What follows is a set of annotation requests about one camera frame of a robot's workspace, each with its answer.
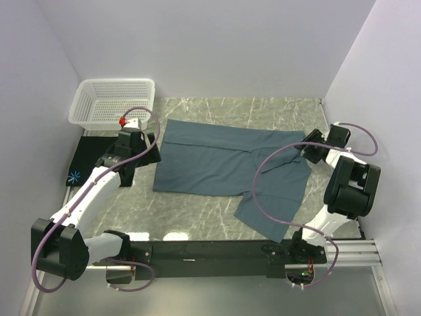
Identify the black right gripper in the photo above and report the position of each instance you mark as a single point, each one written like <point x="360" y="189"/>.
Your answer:
<point x="315" y="135"/>

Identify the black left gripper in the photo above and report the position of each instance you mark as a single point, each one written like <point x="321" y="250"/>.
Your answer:
<point x="152" y="157"/>

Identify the blue-grey t-shirt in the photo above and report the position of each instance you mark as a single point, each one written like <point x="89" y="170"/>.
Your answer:
<point x="213" y="160"/>

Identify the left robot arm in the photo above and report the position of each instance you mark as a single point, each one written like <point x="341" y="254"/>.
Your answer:
<point x="58" y="245"/>

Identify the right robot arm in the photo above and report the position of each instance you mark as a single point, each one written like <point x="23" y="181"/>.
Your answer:
<point x="349" y="194"/>

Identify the folded black t-shirt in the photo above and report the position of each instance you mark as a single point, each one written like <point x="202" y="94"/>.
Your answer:
<point x="89" y="149"/>

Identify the white plastic basket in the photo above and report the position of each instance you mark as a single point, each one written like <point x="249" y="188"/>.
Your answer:
<point x="98" y="104"/>

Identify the black base beam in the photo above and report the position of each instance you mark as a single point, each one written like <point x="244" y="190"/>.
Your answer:
<point x="229" y="258"/>

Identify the aluminium rail frame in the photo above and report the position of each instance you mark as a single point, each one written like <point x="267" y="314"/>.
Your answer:
<point x="343" y="253"/>

